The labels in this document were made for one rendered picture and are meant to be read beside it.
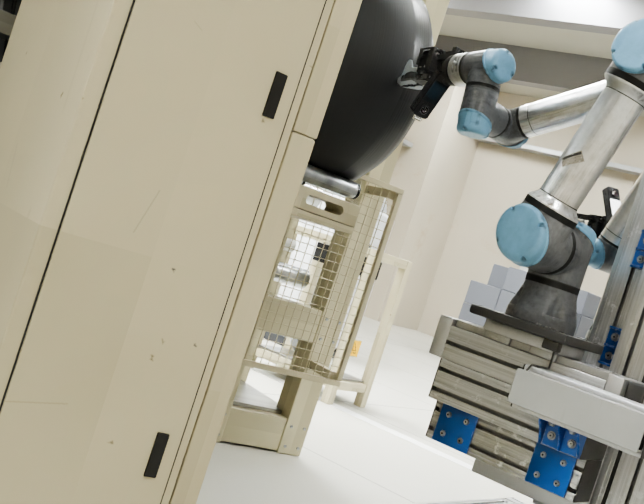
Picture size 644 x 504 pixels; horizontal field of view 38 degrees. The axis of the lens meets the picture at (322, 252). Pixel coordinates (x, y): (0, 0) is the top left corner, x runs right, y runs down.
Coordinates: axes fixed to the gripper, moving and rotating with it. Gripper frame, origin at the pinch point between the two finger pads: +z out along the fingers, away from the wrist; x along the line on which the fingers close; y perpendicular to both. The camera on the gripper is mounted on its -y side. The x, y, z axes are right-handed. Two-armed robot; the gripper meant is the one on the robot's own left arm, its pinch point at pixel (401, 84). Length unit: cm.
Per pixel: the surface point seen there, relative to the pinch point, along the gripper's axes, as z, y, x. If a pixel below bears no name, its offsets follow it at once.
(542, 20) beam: 421, 253, -433
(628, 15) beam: 346, 258, -455
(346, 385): 197, -86, -157
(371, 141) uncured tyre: 7.7, -14.1, -1.2
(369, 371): 203, -77, -174
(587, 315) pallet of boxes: 474, 25, -647
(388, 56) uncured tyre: 0.8, 5.3, 5.3
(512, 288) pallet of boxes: 515, 31, -574
